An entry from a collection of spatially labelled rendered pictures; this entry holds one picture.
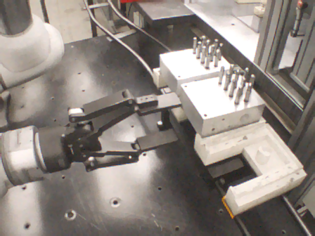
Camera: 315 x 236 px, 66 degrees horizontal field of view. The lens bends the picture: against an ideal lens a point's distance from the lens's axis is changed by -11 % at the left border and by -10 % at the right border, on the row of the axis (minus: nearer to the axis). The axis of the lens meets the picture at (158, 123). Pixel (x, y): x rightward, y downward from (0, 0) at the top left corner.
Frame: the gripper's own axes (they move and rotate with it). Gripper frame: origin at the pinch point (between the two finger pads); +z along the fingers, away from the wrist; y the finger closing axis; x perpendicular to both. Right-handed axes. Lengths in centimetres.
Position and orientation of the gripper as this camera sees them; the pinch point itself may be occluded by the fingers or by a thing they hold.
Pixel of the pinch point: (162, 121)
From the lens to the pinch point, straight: 46.0
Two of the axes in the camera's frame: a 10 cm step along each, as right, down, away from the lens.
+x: -3.3, -6.7, 6.6
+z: 9.4, -2.3, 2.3
